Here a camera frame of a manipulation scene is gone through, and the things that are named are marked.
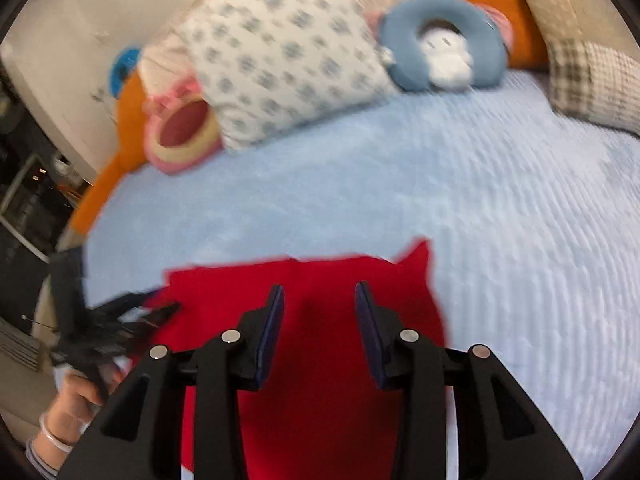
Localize red pants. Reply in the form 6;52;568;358
149;238;445;479

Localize person's left hand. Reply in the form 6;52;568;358
42;370;105;445

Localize light blue bed cover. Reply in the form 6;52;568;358
85;70;639;479

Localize pink plush toy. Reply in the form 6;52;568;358
143;75;222;176

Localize white blue-dotted pillow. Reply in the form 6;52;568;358
179;0;396;151

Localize beige plaid patchwork pillow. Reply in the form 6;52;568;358
525;0;639;134

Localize white bracelet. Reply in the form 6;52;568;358
38;410;76;455

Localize blue ring plush toy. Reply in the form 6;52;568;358
378;0;508;92

